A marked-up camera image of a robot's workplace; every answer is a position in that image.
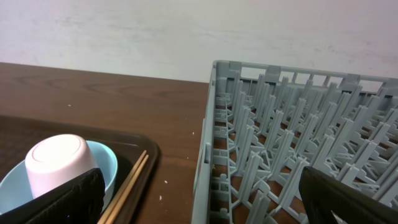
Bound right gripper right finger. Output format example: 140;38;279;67
299;166;397;224

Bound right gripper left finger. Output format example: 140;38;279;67
1;168;105;224

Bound grey dishwasher rack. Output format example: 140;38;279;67
192;60;397;223

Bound light blue bowl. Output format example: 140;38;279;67
1;141;118;215

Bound white cup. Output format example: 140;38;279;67
25;134;98;198

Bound dark brown serving tray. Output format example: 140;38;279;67
1;115;160;223

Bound wooden chopstick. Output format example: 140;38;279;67
104;154;150;224
96;149;147;224

